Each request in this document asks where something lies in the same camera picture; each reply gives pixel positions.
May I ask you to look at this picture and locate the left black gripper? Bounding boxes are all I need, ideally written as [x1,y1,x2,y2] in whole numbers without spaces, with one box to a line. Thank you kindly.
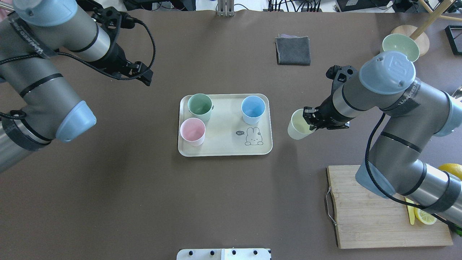
[89,7,154,86]

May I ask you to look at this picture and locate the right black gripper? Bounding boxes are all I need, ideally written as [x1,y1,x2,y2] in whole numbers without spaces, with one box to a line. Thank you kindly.
[302,65,357,131]

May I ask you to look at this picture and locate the cream yellow cup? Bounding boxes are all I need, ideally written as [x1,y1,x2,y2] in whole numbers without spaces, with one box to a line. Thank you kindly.
[287,109,315,140]

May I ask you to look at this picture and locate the blue cup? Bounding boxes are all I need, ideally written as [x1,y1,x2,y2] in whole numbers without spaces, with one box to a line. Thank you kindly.
[241,95,266,125]

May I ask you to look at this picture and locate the green cup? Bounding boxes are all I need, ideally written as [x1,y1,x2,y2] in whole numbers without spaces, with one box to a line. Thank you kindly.
[187,94,213,122]

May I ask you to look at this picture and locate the pink cup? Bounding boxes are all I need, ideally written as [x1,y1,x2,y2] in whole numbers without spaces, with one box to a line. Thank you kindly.
[179,117,206,146]

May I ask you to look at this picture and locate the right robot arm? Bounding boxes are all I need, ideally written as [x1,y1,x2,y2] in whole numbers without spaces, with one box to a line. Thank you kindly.
[303,51,462,226]

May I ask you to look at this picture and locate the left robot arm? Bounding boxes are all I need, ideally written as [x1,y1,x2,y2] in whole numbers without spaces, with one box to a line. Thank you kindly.
[0,0,152,171]

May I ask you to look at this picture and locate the cream rabbit tray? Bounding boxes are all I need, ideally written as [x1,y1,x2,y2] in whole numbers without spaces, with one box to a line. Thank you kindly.
[178,94,273,157]

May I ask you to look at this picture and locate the grey folded cloth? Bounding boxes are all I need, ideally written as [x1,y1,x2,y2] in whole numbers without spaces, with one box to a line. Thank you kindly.
[275,34,311,66]

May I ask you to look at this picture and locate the light green bowl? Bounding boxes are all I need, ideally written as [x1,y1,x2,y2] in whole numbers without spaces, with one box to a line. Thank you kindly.
[380,34,420,62]

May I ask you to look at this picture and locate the bamboo cutting board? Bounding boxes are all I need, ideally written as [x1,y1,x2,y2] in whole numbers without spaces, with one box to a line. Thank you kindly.
[326,165,453,250]

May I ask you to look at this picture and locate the wooden mug tree stand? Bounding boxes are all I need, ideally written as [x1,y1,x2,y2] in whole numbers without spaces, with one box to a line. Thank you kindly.
[391,0,461,57]

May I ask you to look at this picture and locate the yellow plastic knife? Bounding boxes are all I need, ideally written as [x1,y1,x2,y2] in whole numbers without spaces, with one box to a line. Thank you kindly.
[404,197,415,225]

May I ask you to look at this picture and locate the whole lemon upper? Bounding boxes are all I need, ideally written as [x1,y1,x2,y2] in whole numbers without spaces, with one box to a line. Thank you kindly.
[438,163,462,180]

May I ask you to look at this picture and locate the lemon slice upper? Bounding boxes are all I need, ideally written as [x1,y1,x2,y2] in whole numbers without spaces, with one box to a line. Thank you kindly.
[414,208,437,225]

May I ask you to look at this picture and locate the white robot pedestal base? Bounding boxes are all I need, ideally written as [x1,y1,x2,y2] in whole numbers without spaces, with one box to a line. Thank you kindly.
[176,247,272,260]

